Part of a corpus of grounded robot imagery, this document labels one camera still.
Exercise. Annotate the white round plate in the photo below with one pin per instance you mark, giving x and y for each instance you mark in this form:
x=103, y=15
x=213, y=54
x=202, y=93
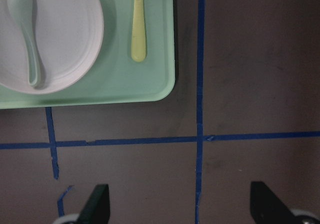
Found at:
x=68, y=35

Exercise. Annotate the pale green spoon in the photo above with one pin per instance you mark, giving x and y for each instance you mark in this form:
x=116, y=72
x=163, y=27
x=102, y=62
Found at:
x=21, y=11

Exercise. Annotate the yellow plastic fork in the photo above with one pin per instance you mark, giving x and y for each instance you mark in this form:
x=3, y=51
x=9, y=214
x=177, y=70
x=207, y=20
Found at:
x=138, y=37

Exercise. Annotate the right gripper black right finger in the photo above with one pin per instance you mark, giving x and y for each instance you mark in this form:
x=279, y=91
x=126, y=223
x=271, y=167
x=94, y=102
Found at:
x=266, y=207

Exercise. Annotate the light green tray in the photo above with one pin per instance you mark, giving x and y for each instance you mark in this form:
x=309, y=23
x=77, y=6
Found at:
x=115, y=77

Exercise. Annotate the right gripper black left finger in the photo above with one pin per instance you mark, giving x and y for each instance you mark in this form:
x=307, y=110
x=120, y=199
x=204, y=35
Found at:
x=97, y=207

